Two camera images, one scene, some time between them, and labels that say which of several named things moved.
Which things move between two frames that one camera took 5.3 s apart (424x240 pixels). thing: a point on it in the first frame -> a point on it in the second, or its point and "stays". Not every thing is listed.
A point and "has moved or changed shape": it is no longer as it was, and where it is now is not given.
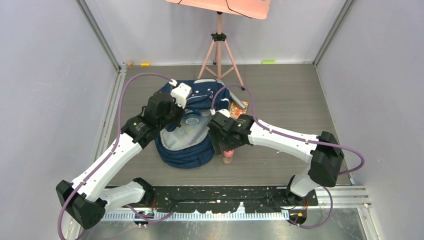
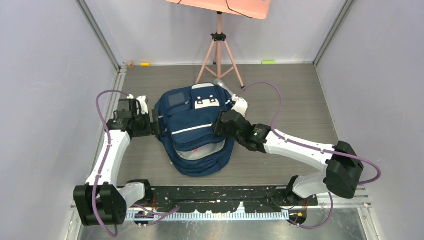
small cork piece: x=130 y=64 stays
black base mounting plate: x=224 y=199 stays
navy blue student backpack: x=190 y=144 has moved or changed shape
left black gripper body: x=175 y=117 -> x=143 y=124
